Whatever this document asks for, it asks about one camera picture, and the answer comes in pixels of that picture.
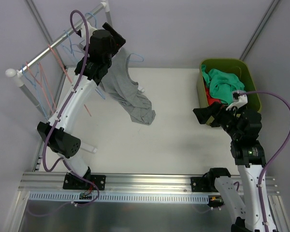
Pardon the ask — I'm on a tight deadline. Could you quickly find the red tank top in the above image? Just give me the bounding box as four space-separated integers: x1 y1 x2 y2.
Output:
205 87 221 105

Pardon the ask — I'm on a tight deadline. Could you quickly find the green tank top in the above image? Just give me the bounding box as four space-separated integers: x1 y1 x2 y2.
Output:
201 65 245 105

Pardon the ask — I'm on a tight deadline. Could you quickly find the grey tank top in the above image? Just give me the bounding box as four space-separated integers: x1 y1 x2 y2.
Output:
94 47 156 125

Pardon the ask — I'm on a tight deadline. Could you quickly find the light blue wire hanger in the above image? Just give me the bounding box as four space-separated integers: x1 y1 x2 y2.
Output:
21 63 53 119

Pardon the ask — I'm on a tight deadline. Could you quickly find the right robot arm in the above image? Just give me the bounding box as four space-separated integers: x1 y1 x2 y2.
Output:
193 102 277 232

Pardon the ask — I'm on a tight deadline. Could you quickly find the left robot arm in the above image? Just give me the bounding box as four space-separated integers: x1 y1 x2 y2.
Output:
37 23 126 190

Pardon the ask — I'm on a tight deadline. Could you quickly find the olive green plastic basket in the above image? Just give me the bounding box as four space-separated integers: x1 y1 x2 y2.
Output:
196 58 263 127

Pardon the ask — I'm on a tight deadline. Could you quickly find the silver clothes rack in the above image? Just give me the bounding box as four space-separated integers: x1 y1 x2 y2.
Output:
5 0 145 154

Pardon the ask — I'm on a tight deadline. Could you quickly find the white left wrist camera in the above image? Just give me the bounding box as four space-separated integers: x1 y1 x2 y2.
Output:
78 21 97 39

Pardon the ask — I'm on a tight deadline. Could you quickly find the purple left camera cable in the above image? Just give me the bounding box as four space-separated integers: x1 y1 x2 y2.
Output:
42 9 90 173

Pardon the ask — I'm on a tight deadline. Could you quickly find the aluminium rail with cable duct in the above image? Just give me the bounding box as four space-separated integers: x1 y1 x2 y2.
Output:
18 172 281 211

